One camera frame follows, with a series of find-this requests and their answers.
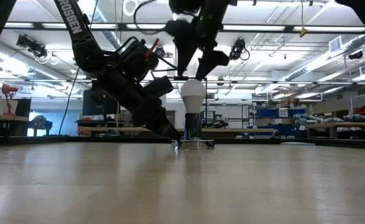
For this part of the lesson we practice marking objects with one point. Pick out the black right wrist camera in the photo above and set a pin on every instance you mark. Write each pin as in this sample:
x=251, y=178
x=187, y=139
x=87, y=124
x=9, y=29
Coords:
x=185, y=6

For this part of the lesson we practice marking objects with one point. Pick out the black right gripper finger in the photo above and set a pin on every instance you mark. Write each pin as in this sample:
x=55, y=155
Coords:
x=184, y=53
x=211, y=59

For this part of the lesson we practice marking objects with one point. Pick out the red desk lamp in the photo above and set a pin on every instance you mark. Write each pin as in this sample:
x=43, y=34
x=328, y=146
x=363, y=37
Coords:
x=8, y=89

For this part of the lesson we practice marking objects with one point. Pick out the yellow hanging power plug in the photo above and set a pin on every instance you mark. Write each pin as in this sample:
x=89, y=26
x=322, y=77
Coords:
x=303, y=31

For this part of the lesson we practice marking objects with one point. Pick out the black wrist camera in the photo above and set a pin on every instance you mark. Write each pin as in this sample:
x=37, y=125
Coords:
x=185, y=6
x=138, y=59

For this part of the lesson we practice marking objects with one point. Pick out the white lightbulb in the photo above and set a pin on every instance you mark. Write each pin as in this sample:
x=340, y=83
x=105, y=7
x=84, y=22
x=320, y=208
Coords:
x=193, y=93

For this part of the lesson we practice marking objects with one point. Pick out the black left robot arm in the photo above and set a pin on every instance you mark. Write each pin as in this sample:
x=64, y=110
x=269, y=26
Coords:
x=76, y=31

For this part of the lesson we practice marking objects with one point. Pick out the blue storage crate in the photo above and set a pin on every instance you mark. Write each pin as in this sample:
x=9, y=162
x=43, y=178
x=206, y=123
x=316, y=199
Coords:
x=289, y=130

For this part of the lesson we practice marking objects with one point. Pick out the blue storage bins row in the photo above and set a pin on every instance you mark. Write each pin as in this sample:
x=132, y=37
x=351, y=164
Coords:
x=266, y=112

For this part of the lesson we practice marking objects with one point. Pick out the black ceiling speaker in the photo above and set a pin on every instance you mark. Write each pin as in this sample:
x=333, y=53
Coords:
x=355, y=55

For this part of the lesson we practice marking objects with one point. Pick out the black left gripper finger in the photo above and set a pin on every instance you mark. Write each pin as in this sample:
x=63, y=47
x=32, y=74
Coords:
x=154, y=119

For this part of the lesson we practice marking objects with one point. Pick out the black office chair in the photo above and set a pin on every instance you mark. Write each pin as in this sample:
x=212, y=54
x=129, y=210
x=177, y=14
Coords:
x=40, y=123

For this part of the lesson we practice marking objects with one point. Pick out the black ceiling-mounted camera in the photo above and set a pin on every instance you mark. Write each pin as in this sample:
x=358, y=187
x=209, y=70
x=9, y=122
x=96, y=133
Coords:
x=236, y=49
x=33, y=46

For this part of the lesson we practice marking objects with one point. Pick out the wooden workbench with lamp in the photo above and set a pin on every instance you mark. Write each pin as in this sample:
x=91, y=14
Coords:
x=2, y=117

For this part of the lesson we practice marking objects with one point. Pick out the silver ceiling air duct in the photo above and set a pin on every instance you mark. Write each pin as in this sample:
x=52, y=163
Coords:
x=322, y=60

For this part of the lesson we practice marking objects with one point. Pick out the wrapped grey bundle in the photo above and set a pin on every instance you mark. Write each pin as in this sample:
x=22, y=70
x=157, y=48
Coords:
x=306, y=118
x=357, y=118

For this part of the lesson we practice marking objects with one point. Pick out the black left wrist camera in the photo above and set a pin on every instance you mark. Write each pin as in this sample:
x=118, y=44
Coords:
x=138, y=59

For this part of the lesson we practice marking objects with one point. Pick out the black table border strip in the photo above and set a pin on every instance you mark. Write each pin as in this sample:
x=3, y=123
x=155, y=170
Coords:
x=45, y=140

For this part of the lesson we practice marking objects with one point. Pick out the teal flat object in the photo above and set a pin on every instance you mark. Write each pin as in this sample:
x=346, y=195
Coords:
x=297, y=144

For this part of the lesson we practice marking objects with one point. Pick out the chrome lamp socket base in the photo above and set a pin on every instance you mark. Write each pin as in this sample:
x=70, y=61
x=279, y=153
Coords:
x=193, y=126

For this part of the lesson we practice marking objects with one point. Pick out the black cabinet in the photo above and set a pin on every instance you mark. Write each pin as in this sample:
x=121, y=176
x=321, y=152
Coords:
x=23, y=109

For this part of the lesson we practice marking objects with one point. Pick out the long wooden workbench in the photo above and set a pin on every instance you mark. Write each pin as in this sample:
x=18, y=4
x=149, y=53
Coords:
x=232, y=130

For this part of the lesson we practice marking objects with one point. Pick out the black computer monitor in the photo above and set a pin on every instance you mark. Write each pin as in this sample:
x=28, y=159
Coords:
x=92, y=104

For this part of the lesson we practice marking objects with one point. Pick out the white ceiling air vent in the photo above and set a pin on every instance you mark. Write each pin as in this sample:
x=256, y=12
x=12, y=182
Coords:
x=335, y=44

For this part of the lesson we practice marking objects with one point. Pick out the wooden workbench with bundles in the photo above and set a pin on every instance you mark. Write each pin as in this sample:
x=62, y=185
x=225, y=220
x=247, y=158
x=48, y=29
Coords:
x=356, y=125

